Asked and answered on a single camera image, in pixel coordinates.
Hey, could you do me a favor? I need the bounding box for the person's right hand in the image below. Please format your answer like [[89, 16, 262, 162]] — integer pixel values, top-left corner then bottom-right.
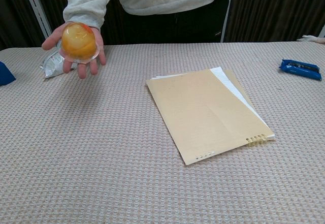
[[41, 21, 107, 80]]

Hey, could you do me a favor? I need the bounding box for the orange fruit jelly cup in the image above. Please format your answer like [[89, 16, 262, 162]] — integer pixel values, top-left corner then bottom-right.
[[60, 22, 100, 64]]

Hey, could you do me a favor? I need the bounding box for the grey sleeved right forearm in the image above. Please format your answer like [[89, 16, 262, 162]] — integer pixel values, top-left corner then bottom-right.
[[62, 0, 114, 29]]

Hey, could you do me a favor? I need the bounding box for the silver foil snack packet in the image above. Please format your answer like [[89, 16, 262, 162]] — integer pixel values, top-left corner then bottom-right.
[[39, 50, 78, 79]]

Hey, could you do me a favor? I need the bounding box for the dark brown curtain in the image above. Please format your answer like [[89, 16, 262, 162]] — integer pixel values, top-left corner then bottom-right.
[[0, 0, 74, 51], [224, 0, 325, 43]]

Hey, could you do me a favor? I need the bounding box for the blue flat object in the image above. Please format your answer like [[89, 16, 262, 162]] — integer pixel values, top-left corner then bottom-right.
[[0, 61, 16, 87]]

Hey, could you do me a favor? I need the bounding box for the pink woven tablecloth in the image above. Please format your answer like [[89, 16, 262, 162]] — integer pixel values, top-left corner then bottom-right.
[[0, 40, 325, 224]]

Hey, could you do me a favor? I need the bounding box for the tan spiral notebook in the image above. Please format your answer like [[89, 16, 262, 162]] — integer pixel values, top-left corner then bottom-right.
[[146, 66, 276, 166]]

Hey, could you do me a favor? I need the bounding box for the blue cookie pack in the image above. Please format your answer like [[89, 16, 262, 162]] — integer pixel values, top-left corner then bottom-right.
[[279, 58, 322, 82]]

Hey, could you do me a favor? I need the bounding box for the white metal frame post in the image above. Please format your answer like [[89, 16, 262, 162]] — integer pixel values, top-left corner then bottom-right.
[[220, 0, 235, 43], [21, 0, 53, 40]]

